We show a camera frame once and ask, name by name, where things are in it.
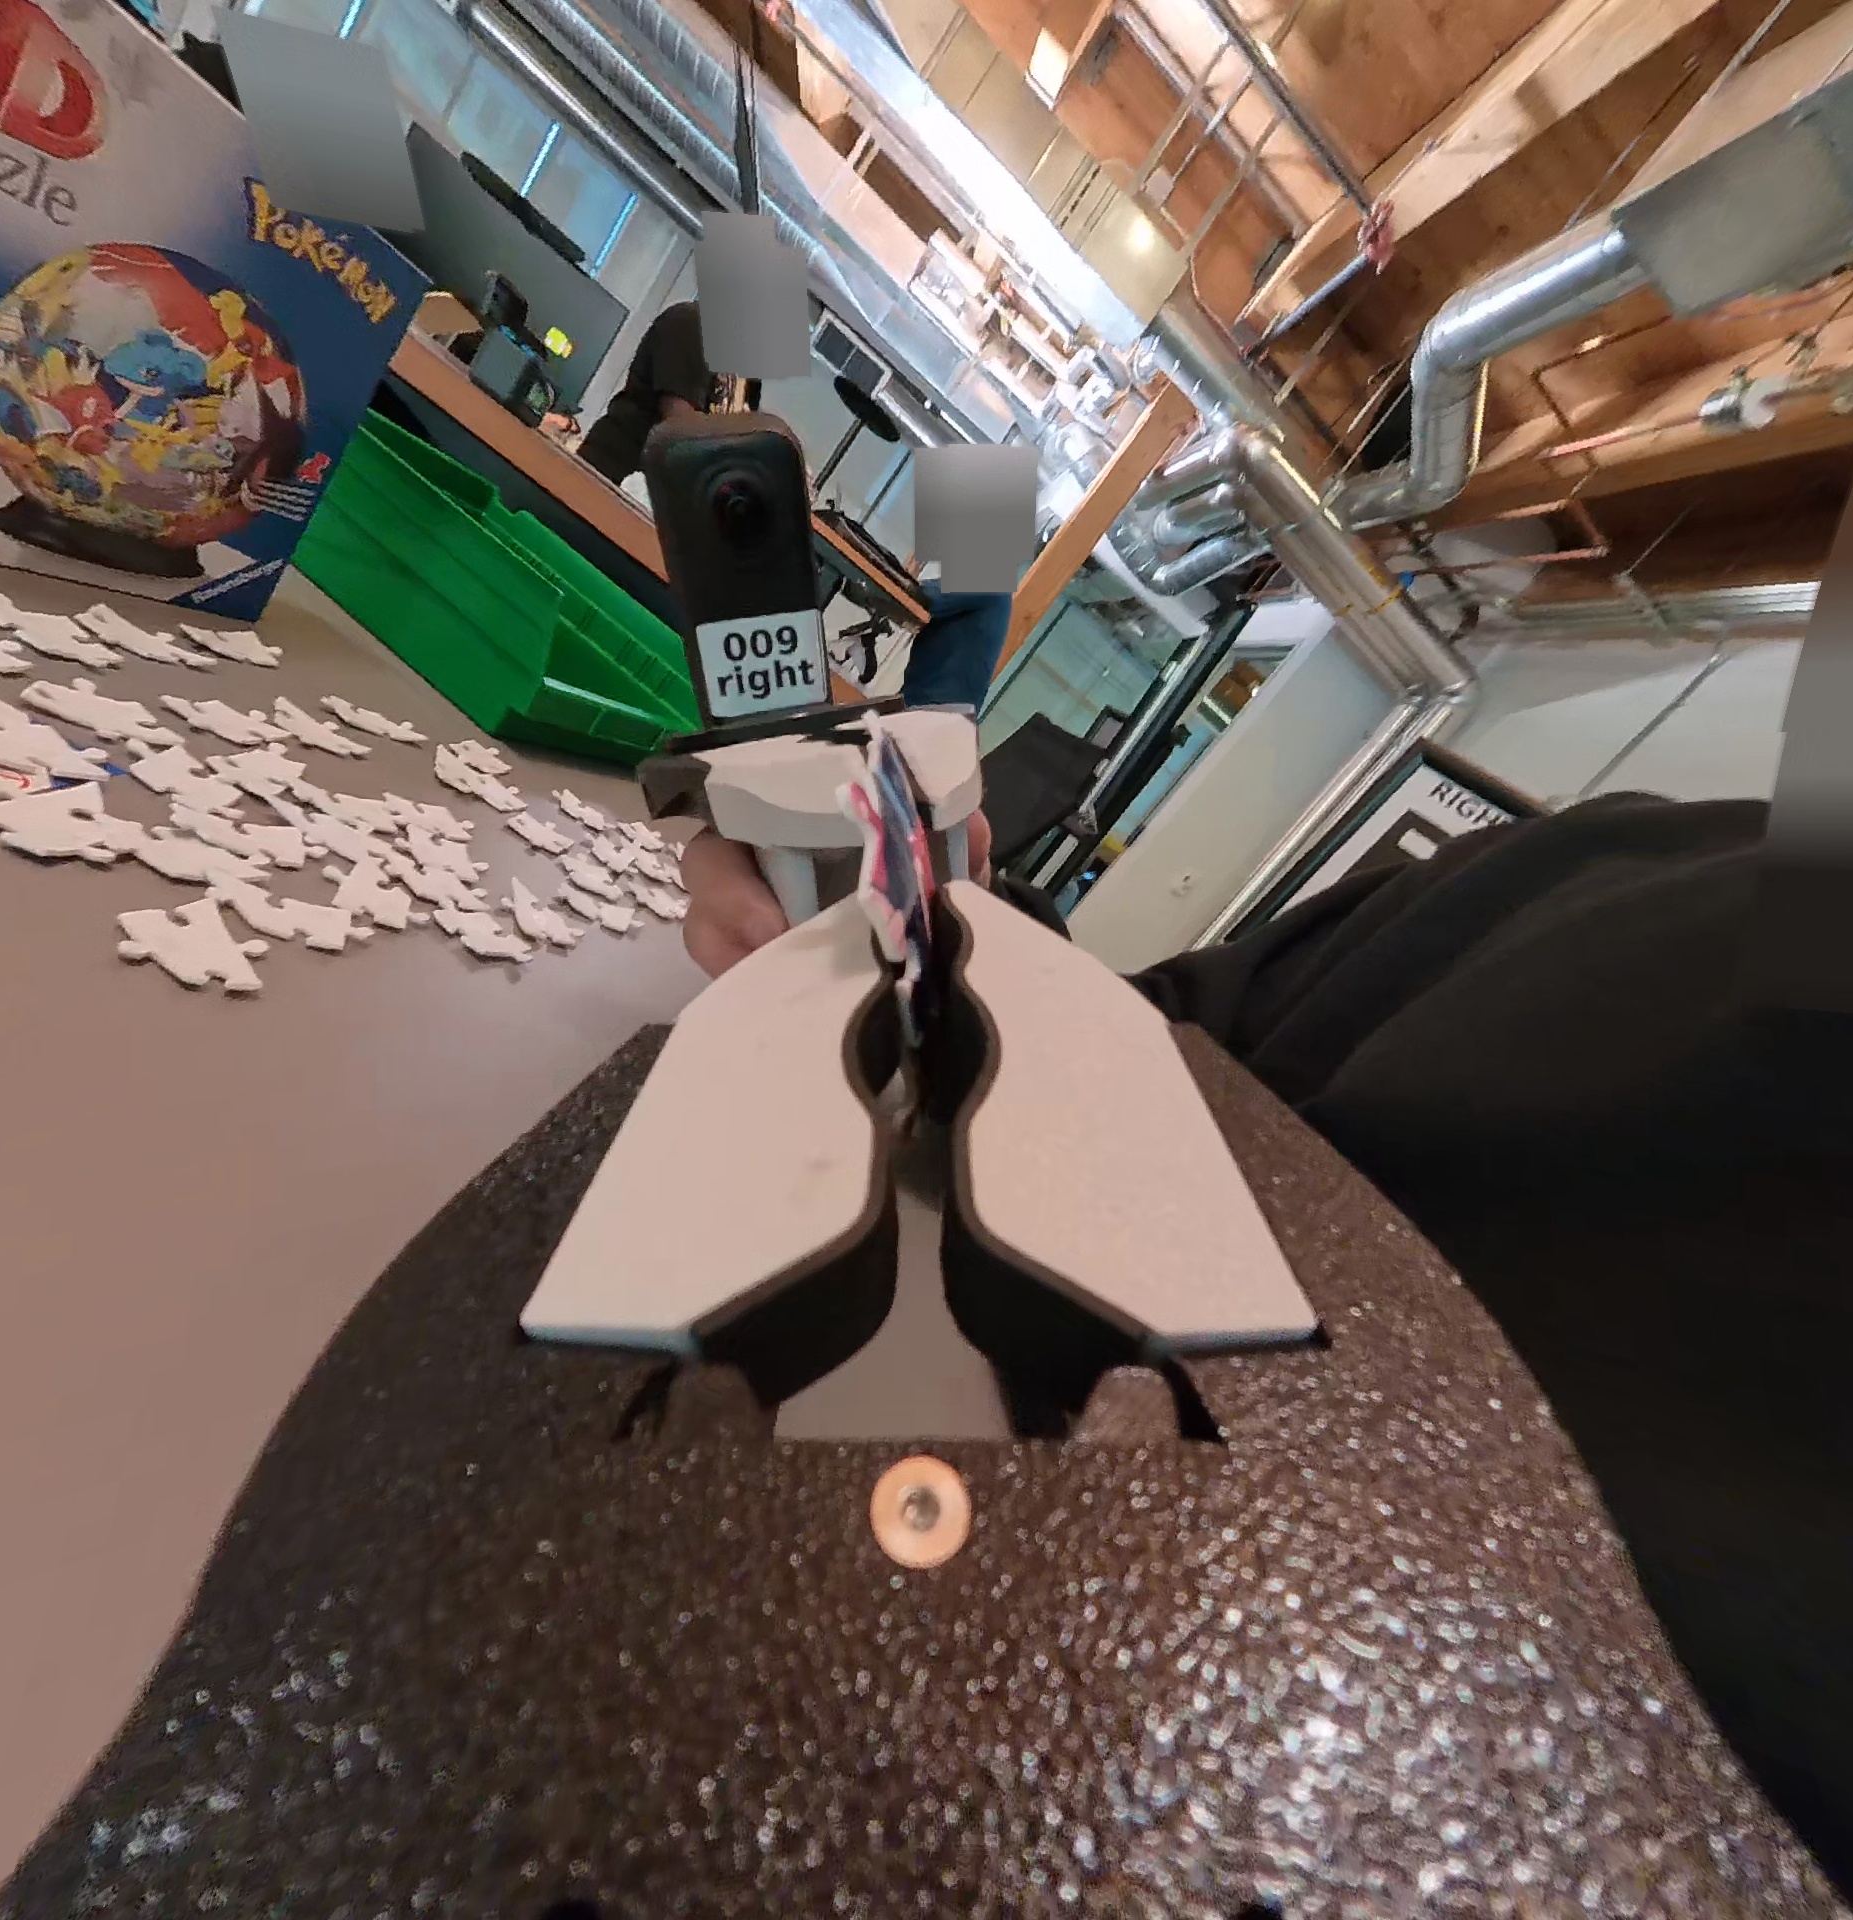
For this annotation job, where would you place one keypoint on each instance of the stacked green plastic bins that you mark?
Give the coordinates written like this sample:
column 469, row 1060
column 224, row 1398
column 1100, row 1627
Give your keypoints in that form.
column 460, row 584

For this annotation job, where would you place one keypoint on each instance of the silver elbow duct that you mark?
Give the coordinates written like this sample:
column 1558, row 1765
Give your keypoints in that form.
column 1466, row 361

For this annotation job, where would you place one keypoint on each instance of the blue puzzle ball box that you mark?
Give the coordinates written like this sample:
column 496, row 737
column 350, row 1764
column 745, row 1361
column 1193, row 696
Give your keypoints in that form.
column 128, row 372

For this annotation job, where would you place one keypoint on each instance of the person's right forearm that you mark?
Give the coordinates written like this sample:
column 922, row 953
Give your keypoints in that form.
column 1389, row 945

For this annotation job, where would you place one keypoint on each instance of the wooden support post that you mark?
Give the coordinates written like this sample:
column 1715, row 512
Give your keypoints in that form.
column 1109, row 512

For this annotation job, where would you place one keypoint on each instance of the person's black sweater torso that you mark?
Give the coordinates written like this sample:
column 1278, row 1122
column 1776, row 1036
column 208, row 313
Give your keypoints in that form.
column 1724, row 1427

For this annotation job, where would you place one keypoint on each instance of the copper pipe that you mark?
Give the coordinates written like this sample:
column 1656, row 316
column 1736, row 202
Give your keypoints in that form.
column 1646, row 433

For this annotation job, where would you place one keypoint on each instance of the pile of white puzzle pieces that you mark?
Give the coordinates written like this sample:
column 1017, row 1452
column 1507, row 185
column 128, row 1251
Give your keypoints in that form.
column 311, row 840

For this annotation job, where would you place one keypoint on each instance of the black round stand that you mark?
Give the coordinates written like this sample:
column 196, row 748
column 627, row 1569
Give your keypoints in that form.
column 872, row 406

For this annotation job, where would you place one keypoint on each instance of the black chair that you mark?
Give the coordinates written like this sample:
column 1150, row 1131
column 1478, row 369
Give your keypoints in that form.
column 1065, row 811

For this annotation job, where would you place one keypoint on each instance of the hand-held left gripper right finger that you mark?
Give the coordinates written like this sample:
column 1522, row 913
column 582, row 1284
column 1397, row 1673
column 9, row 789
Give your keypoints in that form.
column 1120, row 1168

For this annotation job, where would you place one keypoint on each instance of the black desk device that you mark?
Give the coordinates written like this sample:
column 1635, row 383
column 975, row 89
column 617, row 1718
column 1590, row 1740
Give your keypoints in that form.
column 515, row 361

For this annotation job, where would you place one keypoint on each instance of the wooden background desk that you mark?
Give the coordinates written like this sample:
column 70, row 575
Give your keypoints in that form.
column 582, row 477

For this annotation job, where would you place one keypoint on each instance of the person's right hand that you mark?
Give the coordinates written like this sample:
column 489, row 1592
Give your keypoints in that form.
column 732, row 907

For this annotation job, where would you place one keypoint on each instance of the long silver ventilation pipe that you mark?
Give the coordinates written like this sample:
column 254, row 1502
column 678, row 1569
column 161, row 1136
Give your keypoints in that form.
column 1316, row 553

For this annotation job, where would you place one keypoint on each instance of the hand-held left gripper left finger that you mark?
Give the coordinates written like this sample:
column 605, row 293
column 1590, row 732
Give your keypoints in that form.
column 718, row 1168

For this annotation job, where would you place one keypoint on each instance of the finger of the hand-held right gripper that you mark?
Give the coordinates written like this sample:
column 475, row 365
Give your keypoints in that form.
column 783, row 794
column 949, row 766

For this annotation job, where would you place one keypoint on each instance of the black and white sign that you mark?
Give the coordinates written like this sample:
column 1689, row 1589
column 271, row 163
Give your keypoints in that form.
column 1432, row 824

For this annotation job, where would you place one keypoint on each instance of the rectangular metal duct box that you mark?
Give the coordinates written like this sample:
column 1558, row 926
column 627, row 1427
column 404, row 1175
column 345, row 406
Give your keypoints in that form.
column 1751, row 195

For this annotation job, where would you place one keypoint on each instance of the black wall monitor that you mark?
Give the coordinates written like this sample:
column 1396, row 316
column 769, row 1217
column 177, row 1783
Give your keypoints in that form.
column 494, row 255

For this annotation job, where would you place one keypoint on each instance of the glass partition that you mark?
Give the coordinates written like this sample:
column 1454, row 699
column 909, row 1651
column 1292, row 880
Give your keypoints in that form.
column 1165, row 719

